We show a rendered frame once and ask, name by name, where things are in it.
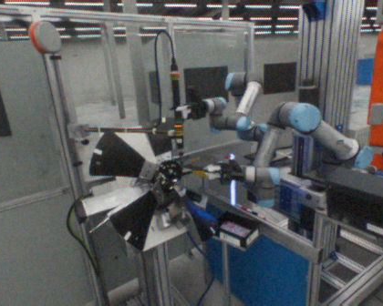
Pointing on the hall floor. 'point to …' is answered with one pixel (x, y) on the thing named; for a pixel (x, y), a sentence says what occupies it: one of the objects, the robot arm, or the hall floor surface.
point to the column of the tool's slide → (74, 175)
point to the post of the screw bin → (226, 273)
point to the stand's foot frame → (172, 296)
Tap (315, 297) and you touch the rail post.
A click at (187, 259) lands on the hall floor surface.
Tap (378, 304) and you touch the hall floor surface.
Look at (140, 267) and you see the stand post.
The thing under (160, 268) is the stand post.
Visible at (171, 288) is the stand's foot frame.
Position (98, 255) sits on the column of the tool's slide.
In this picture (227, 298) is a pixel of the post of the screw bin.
